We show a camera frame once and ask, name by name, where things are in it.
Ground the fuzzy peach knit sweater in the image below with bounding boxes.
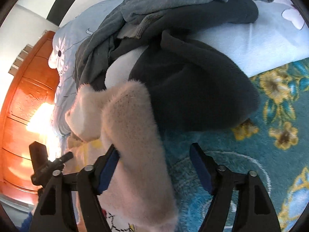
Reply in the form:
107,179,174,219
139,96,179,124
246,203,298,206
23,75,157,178
65,81,178,231

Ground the wooden headboard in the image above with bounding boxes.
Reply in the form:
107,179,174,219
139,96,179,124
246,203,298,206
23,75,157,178
1,31,59,205

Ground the teal floral plush blanket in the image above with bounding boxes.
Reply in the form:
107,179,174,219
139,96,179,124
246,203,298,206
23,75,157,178
162,59,308,231

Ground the black fleece garment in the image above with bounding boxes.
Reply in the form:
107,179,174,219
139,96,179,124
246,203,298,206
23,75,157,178
111,0,260,131

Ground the light blue floral duvet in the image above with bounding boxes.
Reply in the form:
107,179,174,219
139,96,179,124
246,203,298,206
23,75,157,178
48,0,308,136

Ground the dark grey garment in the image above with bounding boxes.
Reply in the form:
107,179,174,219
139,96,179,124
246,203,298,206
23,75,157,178
73,0,274,86

